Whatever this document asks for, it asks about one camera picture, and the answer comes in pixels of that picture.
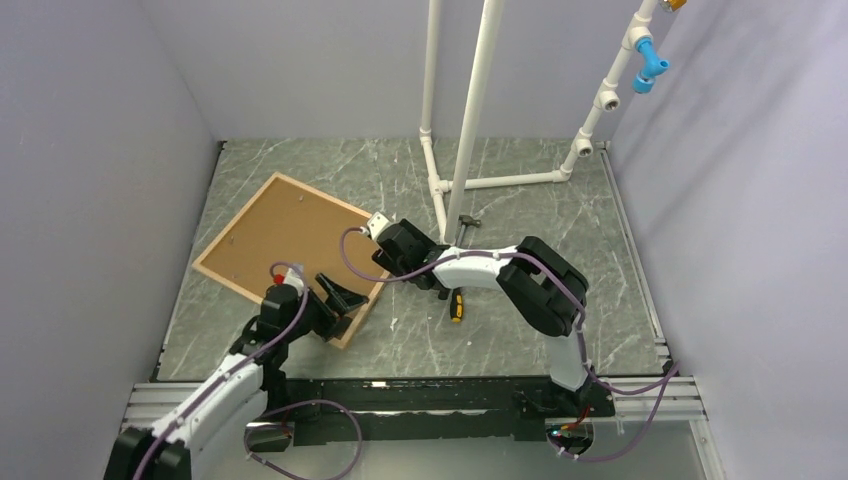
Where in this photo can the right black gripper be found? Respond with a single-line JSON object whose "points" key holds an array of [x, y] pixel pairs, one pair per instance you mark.
{"points": [[380, 257]]}

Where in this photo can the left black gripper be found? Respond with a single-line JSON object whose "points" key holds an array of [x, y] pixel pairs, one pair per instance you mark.
{"points": [[332, 323]]}

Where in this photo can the yellow black screwdriver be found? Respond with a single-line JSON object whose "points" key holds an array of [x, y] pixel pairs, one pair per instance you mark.
{"points": [[456, 306]]}

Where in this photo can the wooden picture frame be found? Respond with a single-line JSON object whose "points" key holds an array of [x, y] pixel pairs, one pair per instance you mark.
{"points": [[287, 220]]}

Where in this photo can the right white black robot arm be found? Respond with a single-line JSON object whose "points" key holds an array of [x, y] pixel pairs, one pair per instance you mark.
{"points": [[547, 291]]}

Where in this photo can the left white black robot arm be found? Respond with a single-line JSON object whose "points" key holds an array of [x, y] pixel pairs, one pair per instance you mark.
{"points": [[248, 385]]}

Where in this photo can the white PVC pipe structure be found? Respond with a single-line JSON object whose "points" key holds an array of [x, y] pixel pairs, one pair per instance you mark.
{"points": [[447, 195]]}

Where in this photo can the blue pipe fitting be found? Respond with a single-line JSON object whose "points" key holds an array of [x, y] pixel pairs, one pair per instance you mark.
{"points": [[653, 66]]}

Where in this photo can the yellow pipe cap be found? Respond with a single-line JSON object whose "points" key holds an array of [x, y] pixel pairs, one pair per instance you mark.
{"points": [[672, 5]]}

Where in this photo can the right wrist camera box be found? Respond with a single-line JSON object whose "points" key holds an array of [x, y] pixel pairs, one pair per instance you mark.
{"points": [[376, 225]]}

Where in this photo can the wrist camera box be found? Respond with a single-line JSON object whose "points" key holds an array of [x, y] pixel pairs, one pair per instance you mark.
{"points": [[290, 274], [376, 225]]}

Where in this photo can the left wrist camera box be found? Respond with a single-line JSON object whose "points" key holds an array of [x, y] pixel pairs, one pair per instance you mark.
{"points": [[290, 274]]}

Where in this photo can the black handle hammer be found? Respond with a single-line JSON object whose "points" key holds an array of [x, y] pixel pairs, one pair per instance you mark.
{"points": [[467, 221]]}

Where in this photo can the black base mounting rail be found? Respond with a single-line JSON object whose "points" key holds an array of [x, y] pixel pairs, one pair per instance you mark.
{"points": [[316, 412]]}

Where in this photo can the aluminium extrusion rail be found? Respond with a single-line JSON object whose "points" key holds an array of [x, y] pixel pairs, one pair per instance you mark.
{"points": [[681, 401]]}

